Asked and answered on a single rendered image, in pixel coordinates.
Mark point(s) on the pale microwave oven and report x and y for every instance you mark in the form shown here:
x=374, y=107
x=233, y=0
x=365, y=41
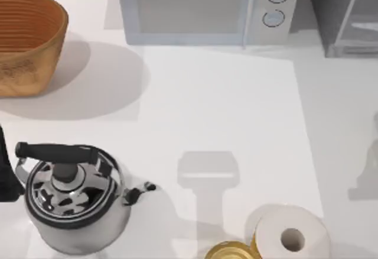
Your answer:
x=189, y=7

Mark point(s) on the gold round tin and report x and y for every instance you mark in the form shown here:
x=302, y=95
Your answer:
x=230, y=251

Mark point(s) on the white toilet paper roll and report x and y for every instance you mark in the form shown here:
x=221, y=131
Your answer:
x=283, y=229

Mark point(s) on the wooden basket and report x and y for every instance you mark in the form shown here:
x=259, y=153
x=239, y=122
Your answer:
x=28, y=49

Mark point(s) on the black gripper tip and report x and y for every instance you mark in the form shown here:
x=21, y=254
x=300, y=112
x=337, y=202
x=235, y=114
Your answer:
x=6, y=176

